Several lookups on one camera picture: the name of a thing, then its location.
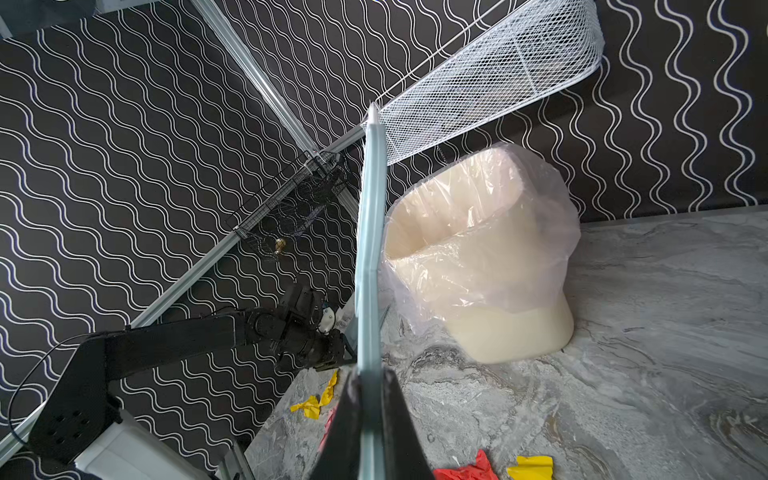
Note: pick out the beige trash bin with liner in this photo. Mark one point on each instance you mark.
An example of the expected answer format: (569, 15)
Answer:
(482, 247)

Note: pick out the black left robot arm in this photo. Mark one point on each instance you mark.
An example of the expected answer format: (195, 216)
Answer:
(81, 406)

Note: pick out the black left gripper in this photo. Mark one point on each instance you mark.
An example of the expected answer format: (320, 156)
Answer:
(320, 351)

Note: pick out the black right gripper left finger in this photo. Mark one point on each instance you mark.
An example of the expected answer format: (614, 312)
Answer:
(340, 456)

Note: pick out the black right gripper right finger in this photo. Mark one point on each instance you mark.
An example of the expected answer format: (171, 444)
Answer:
(403, 455)

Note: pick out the teal hand brush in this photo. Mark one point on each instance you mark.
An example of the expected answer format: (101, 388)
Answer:
(372, 209)

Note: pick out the white mesh wall basket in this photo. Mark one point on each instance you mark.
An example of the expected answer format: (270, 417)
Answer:
(540, 48)

